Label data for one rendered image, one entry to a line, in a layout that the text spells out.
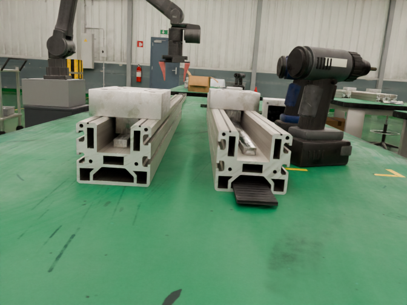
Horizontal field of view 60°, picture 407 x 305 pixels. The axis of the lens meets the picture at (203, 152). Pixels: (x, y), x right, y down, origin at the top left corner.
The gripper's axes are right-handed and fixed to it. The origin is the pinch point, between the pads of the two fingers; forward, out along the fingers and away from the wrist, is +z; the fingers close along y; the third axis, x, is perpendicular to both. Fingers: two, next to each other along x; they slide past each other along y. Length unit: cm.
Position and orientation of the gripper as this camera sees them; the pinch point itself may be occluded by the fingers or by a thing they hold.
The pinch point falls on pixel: (174, 78)
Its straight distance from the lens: 147.6
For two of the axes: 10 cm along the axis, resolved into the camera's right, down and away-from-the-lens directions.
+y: 10.0, 0.4, 0.4
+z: -0.5, 9.8, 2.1
